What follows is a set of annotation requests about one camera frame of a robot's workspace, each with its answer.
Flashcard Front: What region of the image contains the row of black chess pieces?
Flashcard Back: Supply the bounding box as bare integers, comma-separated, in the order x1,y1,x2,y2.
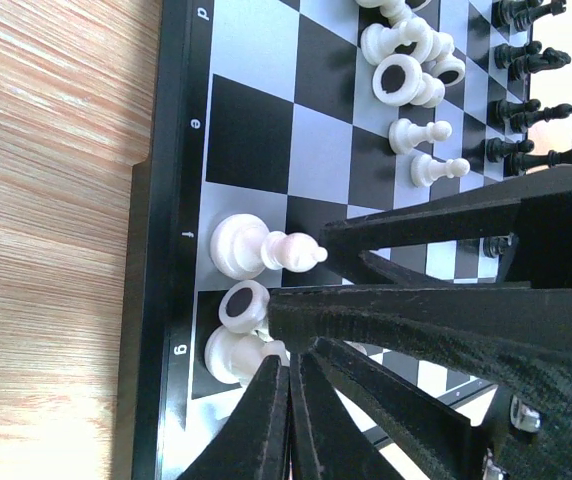
485,1,572,177

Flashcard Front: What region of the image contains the white knight chess piece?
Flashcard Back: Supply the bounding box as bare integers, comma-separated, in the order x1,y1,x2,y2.
204,280,290,387

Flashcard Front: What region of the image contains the black grey chessboard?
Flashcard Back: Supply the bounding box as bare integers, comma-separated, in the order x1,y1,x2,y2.
112,1,533,479

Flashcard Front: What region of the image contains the pile of white chess pieces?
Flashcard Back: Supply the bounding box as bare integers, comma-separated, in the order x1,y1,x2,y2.
355,0,471,189

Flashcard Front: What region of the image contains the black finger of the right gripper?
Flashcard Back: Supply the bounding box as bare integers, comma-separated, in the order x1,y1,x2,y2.
320,167,572,288
268,285,572,479

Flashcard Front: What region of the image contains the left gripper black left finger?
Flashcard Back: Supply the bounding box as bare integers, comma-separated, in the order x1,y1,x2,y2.
180,356,290,480

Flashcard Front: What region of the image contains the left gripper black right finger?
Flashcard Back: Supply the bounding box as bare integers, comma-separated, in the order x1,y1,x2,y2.
290,349,474,479

